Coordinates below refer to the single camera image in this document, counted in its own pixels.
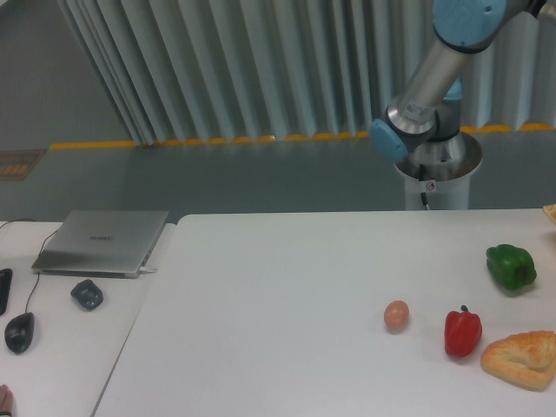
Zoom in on person's bare hand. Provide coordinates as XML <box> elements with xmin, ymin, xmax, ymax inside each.
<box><xmin>0</xmin><ymin>385</ymin><xmax>14</xmax><ymax>417</ymax></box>

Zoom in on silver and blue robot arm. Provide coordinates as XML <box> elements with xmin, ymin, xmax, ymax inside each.
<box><xmin>368</xmin><ymin>1</ymin><xmax>555</xmax><ymax>162</ymax></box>

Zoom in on red bell pepper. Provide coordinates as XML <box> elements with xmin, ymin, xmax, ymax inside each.
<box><xmin>444</xmin><ymin>305</ymin><xmax>483</xmax><ymax>358</ymax></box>

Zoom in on green bell pepper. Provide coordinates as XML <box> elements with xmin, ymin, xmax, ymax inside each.
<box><xmin>486</xmin><ymin>244</ymin><xmax>537</xmax><ymax>291</ymax></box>

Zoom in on black computer mouse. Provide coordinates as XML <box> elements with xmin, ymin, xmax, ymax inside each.
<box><xmin>4</xmin><ymin>312</ymin><xmax>35</xmax><ymax>354</ymax></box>

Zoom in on black keyboard edge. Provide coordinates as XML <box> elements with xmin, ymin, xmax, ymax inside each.
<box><xmin>0</xmin><ymin>268</ymin><xmax>13</xmax><ymax>315</ymax></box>

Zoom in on black power adapter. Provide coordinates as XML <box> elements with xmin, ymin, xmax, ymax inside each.
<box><xmin>70</xmin><ymin>279</ymin><xmax>104</xmax><ymax>311</ymax></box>

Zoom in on silver closed laptop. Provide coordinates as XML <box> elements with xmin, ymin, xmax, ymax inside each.
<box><xmin>32</xmin><ymin>210</ymin><xmax>169</xmax><ymax>278</ymax></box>

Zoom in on grey folding partition curtain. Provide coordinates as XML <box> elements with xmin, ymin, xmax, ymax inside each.
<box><xmin>56</xmin><ymin>0</ymin><xmax>556</xmax><ymax>146</ymax></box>

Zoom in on brown egg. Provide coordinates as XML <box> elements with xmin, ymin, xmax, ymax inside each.
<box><xmin>383</xmin><ymin>301</ymin><xmax>409</xmax><ymax>331</ymax></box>

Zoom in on golden triangular pastry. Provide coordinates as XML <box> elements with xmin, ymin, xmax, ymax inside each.
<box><xmin>480</xmin><ymin>330</ymin><xmax>555</xmax><ymax>391</ymax></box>

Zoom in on black mouse cable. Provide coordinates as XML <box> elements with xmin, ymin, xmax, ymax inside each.
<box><xmin>0</xmin><ymin>218</ymin><xmax>62</xmax><ymax>314</ymax></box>

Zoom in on black pedestal cable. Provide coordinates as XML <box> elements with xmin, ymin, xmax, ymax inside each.
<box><xmin>418</xmin><ymin>162</ymin><xmax>431</xmax><ymax>211</ymax></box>

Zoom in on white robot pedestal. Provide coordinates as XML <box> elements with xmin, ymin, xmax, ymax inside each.
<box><xmin>395</xmin><ymin>133</ymin><xmax>483</xmax><ymax>210</ymax></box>

